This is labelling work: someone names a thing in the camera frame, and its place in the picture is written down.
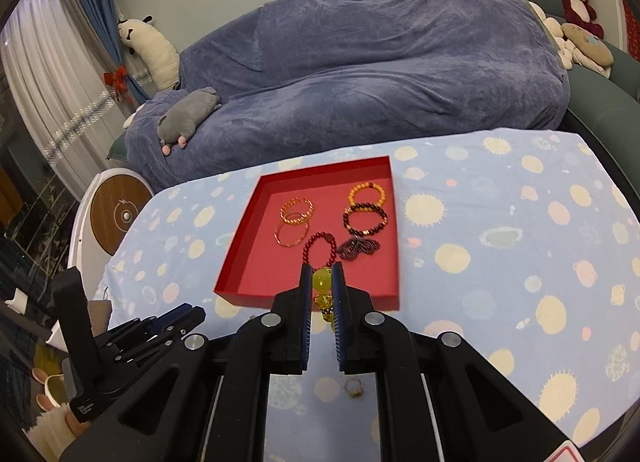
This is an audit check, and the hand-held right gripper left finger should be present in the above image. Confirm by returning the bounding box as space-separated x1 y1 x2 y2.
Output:
60 264 313 462

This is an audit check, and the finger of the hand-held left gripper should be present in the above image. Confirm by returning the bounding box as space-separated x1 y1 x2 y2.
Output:
105 304 194 344
117 309 206 364

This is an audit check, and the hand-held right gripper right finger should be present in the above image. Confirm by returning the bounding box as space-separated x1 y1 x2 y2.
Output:
332 263 573 462

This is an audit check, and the red cardboard box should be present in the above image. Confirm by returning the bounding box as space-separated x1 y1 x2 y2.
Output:
214 156 401 312

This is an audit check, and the thin gold bangle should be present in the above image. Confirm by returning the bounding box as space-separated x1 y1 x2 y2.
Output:
274 219 310 248

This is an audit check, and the purple small bead bracelet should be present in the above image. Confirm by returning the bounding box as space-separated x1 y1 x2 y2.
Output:
339 237 382 261

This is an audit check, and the dark red bead bracelet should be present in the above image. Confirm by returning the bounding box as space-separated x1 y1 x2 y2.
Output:
302 233 337 270

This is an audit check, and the dark brown bead bracelet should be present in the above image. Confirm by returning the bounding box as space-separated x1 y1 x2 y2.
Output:
342 206 389 239

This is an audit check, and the gold chain bracelet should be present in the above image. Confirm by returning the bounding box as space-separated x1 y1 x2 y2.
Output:
280 197 317 224

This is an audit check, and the round white wooden-top appliance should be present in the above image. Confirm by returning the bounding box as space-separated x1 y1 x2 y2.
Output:
67 167 155 303

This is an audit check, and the planet print blue tablecloth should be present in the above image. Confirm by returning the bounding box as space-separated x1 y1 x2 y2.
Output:
97 128 638 462

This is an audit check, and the grey plush mouse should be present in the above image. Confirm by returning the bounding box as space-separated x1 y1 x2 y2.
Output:
156 87 222 157

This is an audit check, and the red bow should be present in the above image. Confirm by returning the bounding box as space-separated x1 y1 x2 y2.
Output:
104 67 132 103

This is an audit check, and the white sheer curtain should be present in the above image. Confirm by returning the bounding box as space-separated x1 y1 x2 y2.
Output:
0 0 138 203

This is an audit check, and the blue sofa cover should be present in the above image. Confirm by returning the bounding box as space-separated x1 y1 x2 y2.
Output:
124 0 572 193

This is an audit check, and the white plush toy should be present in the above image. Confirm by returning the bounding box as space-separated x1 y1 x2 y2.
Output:
118 16 181 92

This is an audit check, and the blue curtain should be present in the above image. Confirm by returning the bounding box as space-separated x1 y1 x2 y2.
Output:
65 0 146 108

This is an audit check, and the green sofa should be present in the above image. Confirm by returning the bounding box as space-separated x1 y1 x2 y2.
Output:
107 0 640 178

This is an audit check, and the white plush bunny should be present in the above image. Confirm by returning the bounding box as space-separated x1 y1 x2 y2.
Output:
527 1 576 70

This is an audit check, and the red monkey plush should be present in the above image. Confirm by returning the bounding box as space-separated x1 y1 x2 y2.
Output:
549 0 606 40

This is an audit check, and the red wall hanging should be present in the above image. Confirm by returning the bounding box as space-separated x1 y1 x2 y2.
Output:
620 0 640 63

